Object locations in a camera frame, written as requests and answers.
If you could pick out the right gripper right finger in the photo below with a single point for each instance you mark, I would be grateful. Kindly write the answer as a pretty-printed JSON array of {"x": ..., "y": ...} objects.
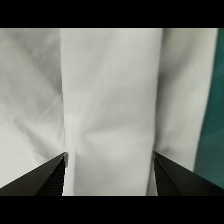
[{"x": 180, "y": 180}]

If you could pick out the white shirt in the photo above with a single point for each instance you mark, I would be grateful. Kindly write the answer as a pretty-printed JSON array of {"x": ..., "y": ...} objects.
[{"x": 110, "y": 100}]

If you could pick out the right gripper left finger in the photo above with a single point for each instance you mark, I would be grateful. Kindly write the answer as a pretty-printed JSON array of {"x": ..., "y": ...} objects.
[{"x": 43, "y": 178}]

